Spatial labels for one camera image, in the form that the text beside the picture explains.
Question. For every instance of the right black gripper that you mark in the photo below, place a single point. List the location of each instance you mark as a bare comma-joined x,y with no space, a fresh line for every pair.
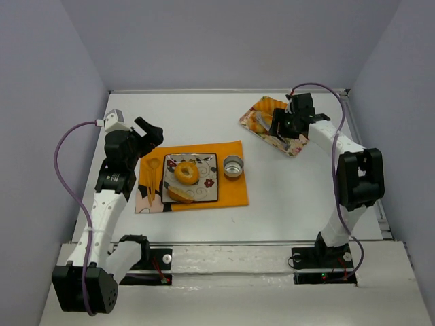
278,121

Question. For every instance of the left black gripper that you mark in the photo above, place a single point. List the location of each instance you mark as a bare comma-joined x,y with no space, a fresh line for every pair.
142,140

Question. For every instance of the metal tongs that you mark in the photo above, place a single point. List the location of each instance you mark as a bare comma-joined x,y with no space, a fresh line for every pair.
265,120

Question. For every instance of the twisted knot bread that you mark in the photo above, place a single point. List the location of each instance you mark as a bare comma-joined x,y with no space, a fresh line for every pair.
254,126

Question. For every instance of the orange bagel bread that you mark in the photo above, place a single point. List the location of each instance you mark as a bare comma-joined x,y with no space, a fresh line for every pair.
187,173

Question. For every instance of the brown bread slice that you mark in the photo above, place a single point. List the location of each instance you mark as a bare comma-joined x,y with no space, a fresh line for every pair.
179,195

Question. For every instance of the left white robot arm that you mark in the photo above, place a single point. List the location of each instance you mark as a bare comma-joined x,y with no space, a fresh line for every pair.
88,280

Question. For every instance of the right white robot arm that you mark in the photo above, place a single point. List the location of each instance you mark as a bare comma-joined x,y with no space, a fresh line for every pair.
357,175

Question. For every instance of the striped croissant bread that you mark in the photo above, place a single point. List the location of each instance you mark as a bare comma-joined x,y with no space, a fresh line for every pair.
268,105

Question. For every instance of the floral rectangular tray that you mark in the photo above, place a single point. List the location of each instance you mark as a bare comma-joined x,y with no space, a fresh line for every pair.
296,145

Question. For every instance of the small metal cup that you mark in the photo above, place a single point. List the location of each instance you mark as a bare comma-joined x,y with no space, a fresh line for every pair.
233,166

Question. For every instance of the square floral ceramic plate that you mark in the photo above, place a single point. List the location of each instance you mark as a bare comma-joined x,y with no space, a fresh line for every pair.
205,189

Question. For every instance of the orange cloth placemat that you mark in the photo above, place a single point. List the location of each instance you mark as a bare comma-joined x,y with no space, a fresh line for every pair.
231,192

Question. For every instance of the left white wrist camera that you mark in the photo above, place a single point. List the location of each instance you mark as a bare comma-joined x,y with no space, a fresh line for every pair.
113,121

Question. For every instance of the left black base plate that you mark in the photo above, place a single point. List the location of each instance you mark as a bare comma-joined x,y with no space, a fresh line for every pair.
152,271

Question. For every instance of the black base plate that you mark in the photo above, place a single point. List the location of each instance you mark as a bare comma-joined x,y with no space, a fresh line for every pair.
152,271
306,271

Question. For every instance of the metal table rail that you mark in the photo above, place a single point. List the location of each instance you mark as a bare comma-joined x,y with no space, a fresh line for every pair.
235,243

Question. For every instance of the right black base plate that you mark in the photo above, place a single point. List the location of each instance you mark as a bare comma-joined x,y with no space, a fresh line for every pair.
306,271

